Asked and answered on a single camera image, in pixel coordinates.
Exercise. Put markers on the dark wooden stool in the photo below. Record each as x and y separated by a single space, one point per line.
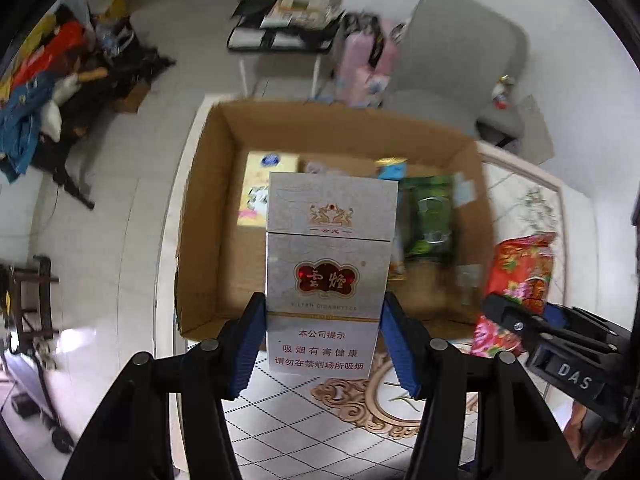
32 305

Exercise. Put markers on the pink suitcase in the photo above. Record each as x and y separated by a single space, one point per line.
357 70

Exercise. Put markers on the pile of colourful clothes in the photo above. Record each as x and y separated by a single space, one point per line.
35 95

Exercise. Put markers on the white cigarette box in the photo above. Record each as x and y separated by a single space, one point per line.
325 240

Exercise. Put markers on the red floral packet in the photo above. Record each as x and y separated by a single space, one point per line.
520 270

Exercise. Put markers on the black folder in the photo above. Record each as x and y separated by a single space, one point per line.
250 10

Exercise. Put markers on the white board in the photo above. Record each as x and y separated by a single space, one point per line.
537 130

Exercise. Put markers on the yellow tissue pack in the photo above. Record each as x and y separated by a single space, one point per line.
255 195

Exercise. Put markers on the purple cloth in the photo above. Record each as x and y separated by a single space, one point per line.
320 167

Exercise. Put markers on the black floor stand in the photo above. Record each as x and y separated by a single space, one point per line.
40 400

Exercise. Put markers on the person's right hand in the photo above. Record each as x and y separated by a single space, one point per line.
595 440

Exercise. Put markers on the stack of papers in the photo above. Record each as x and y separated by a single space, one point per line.
295 12

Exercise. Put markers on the green snack packet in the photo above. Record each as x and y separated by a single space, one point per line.
430 210

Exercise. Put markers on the small cardboard box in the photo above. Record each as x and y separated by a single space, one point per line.
131 96

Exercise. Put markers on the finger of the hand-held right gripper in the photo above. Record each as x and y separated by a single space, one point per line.
555 314
510 320

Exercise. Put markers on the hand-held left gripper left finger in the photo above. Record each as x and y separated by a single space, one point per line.
247 345

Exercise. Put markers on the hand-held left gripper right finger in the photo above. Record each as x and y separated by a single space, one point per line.
400 345

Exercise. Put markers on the grey upholstered chair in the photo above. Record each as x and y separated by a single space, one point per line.
450 50

